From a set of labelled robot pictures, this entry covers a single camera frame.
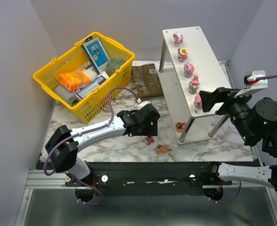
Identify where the grey paper roll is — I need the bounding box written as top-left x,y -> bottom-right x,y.
54,84 -> 79,106

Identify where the purple white box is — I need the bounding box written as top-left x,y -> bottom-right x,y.
75,73 -> 109,101

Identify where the white metal shelf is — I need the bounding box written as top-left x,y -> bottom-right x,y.
158,26 -> 230,145

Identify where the pink toy blue bow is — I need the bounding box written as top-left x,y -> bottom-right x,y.
183,62 -> 194,78

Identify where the red strawberry cake toy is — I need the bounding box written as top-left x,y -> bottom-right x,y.
144,136 -> 155,145

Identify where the purple cable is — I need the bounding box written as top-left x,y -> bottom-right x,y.
258,72 -> 277,81
43,87 -> 141,207

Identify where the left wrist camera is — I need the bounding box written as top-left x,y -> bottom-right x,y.
136,98 -> 151,110

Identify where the blue razor package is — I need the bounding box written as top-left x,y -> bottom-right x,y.
81,36 -> 110,74

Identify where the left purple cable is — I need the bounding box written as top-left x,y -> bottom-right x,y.
43,87 -> 141,207

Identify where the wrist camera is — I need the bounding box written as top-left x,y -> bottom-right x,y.
136,98 -> 151,110
234,70 -> 268,98

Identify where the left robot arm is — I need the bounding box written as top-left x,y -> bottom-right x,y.
45,104 -> 160,179

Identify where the pink toy yellow top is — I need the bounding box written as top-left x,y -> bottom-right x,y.
177,47 -> 188,63

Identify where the pink toy orange plate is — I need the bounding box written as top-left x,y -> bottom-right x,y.
157,145 -> 169,153

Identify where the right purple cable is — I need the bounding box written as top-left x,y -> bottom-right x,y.
258,72 -> 277,81

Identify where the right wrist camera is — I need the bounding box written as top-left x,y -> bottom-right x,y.
234,70 -> 268,98

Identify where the pink white bunny toy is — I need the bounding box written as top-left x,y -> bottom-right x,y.
173,32 -> 183,47

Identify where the orange snack box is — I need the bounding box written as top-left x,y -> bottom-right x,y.
59,71 -> 92,91

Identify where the pink mushroom toy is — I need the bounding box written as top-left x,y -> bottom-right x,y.
188,74 -> 200,94

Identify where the brown snack bag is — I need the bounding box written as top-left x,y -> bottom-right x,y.
131,64 -> 163,101

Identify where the pink bear strawberry toy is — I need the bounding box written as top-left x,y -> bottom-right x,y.
175,122 -> 187,133

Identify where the green round melon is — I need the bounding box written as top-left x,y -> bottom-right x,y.
105,57 -> 125,77

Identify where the white box in basket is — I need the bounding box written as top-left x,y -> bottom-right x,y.
82,65 -> 98,81

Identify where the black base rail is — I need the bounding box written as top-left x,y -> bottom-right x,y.
36,161 -> 233,197

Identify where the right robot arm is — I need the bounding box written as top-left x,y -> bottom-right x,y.
199,87 -> 277,192

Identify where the yellow plastic basket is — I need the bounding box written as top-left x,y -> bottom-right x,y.
33,32 -> 135,123

